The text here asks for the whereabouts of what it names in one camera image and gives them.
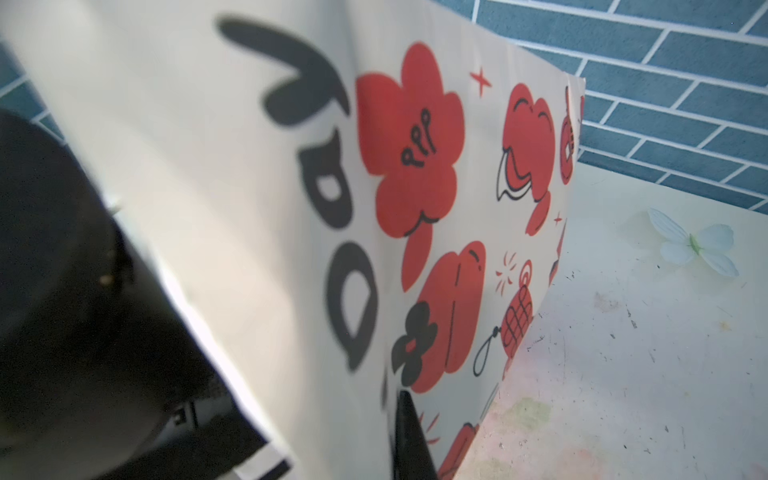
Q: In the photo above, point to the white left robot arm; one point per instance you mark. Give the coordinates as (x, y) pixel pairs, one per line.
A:
(100, 378)

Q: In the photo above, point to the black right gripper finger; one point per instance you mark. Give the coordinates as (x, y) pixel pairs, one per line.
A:
(411, 456)

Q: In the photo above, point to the red white paper bag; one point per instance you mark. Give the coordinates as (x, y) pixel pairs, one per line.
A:
(346, 200)

